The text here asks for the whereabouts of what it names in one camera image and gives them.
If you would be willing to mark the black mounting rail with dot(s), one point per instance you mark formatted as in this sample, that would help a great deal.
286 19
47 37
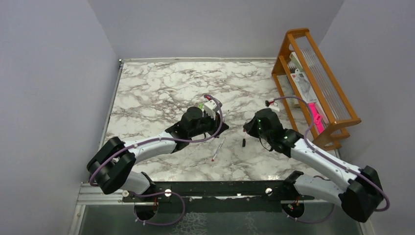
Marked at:
216 196

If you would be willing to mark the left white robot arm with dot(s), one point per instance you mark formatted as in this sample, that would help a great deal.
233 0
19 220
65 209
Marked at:
111 167

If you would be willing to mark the white packaged item in rack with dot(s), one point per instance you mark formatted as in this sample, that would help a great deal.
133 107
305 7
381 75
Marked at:
301 80

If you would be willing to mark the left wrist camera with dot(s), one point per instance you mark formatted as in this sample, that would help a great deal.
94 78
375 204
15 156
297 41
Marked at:
211 108

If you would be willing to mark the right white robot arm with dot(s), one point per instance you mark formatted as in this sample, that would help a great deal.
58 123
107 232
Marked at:
358 191

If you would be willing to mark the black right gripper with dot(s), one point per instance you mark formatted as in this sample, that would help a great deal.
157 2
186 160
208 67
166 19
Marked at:
250 128

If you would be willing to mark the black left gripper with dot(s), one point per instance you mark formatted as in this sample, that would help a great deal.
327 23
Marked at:
215 123

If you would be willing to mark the orange wooden rack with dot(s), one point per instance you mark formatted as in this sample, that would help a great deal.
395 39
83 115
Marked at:
299 52

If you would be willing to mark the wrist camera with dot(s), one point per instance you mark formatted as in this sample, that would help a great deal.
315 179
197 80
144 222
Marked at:
272 105
211 108

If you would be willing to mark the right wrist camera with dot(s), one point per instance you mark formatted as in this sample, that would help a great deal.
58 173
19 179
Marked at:
272 105

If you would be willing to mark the white marker pen red end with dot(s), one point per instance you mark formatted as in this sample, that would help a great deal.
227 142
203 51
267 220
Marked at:
217 150

